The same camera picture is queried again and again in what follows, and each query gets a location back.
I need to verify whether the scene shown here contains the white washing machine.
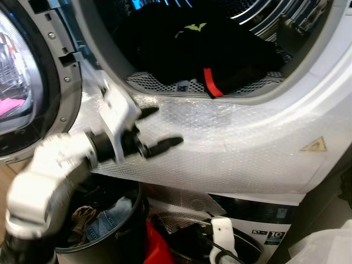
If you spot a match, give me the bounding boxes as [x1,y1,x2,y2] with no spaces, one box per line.
[147,191,306,264]

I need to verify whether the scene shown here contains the clear bubble wrap sheet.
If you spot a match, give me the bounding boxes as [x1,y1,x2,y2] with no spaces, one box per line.
[82,92,332,194]

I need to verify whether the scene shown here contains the black garment with red stripe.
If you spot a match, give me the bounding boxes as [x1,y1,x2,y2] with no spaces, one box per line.
[112,5,287,98]

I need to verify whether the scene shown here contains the blue jeans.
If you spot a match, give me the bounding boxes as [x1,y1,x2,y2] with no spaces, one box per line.
[87,197,134,238]

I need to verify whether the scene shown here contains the black laundry bucket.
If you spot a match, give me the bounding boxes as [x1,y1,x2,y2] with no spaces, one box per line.
[52,175,150,264]

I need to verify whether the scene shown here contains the olive brown garment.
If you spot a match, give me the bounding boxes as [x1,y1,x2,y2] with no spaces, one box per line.
[70,206,98,244]

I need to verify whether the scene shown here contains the black washer door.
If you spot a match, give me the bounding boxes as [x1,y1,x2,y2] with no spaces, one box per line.
[164,219,263,264]

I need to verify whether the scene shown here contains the white tumble dryer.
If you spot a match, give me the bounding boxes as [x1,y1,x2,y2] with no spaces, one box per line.
[70,0,352,194]

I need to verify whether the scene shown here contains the round dryer door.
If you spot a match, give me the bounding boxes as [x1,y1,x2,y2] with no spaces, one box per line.
[0,0,84,163]

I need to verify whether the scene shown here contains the yellow triangle warning sticker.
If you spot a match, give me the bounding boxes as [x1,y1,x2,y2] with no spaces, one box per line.
[300,137,327,153]

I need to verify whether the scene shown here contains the washer energy label sticker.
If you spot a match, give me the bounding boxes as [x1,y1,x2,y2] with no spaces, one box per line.
[264,229,287,246]

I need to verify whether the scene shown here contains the white plastic bag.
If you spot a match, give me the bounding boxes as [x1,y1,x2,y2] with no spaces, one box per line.
[286,219,352,264]

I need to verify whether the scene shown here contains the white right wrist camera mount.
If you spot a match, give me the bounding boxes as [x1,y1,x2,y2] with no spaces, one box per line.
[208,217,239,264]

